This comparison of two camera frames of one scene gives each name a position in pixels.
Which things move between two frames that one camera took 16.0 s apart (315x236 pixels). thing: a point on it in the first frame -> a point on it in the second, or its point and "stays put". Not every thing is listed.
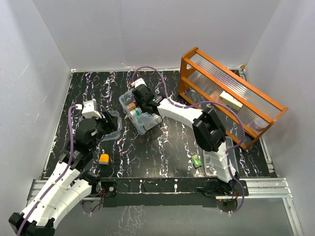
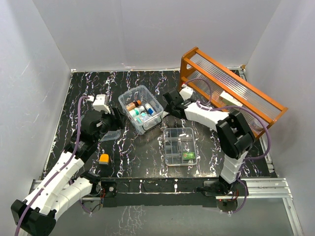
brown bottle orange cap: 131,106 stays put
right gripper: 140,103 -> 169,109
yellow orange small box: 104,159 stays put
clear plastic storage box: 141,121 stays put
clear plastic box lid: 115,134 stays put
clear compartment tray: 209,170 -> 177,140
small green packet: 196,160 -> 188,155
